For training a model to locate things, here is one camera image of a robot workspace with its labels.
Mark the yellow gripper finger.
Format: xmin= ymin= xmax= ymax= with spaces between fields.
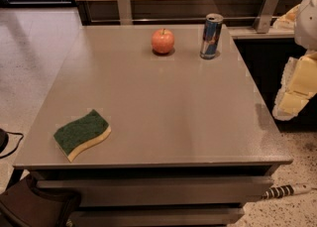
xmin=272 ymin=57 xmax=310 ymax=121

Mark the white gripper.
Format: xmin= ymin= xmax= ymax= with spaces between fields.
xmin=272 ymin=5 xmax=317 ymax=99

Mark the blue silver redbull can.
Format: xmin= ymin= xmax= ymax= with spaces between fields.
xmin=200 ymin=13 xmax=223 ymax=59

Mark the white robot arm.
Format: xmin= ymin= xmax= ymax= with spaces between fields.
xmin=272 ymin=0 xmax=317 ymax=121

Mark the green yellow sponge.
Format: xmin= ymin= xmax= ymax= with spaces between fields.
xmin=53 ymin=109 xmax=112 ymax=163

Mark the red apple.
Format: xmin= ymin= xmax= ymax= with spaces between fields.
xmin=152 ymin=29 xmax=174 ymax=55

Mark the lower grey drawer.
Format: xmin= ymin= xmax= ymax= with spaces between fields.
xmin=70 ymin=208 xmax=244 ymax=227

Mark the grey drawer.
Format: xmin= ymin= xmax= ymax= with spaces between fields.
xmin=70 ymin=208 xmax=244 ymax=227
xmin=38 ymin=176 xmax=272 ymax=206

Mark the upper grey drawer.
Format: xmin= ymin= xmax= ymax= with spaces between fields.
xmin=38 ymin=176 xmax=272 ymax=206

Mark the dark chair seat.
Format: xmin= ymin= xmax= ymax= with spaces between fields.
xmin=0 ymin=174 xmax=81 ymax=227

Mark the black round object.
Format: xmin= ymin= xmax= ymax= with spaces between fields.
xmin=0 ymin=129 xmax=9 ymax=153

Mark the metal rail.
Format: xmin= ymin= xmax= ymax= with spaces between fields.
xmin=89 ymin=15 xmax=281 ymax=24

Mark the right metal bracket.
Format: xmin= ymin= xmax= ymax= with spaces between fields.
xmin=254 ymin=0 xmax=279 ymax=34

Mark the metal bracket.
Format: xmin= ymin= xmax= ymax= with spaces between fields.
xmin=254 ymin=0 xmax=279 ymax=34
xmin=117 ymin=0 xmax=133 ymax=25

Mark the striped black white hose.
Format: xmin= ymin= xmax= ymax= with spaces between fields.
xmin=261 ymin=182 xmax=313 ymax=201

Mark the left metal bracket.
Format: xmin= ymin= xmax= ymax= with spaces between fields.
xmin=117 ymin=0 xmax=133 ymax=25

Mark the black cable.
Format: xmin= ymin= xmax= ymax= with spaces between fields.
xmin=0 ymin=131 xmax=25 ymax=160

